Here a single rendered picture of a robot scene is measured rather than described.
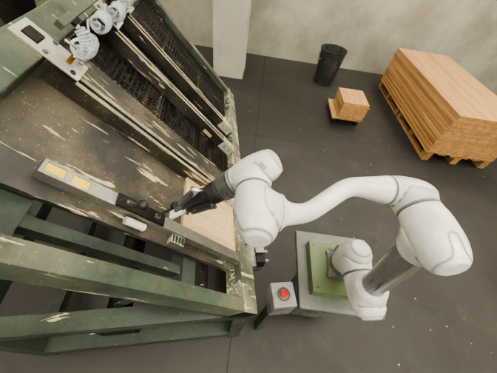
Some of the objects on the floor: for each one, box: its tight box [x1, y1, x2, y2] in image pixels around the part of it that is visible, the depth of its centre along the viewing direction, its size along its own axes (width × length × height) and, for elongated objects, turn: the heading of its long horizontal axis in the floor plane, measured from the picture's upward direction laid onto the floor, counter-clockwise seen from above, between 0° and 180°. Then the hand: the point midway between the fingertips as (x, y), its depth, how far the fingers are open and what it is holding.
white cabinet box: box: [213, 0, 251, 79], centre depth 400 cm, size 60×58×205 cm
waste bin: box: [314, 44, 348, 86], centre depth 471 cm, size 54×54×65 cm
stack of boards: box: [379, 47, 497, 169], centre depth 406 cm, size 246×104×78 cm, turn 169°
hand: (177, 212), depth 82 cm, fingers closed
